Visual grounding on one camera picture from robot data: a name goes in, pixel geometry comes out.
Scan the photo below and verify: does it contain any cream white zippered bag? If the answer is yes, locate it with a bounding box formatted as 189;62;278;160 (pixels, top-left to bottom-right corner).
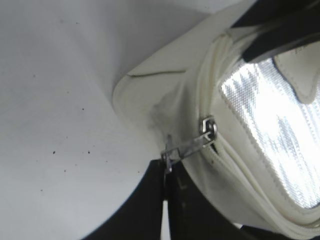
112;0;320;240

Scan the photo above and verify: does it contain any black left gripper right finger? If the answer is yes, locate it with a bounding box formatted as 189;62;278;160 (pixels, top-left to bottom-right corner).
166;162;245;240

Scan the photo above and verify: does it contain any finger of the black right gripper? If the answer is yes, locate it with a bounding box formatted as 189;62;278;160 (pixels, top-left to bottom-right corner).
231;0;320;63

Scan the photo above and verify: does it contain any silver zipper pull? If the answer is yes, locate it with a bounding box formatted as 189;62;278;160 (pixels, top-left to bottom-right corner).
161;115;218;173

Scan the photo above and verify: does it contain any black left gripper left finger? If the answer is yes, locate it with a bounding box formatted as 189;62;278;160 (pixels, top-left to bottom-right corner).
84;159;165;240

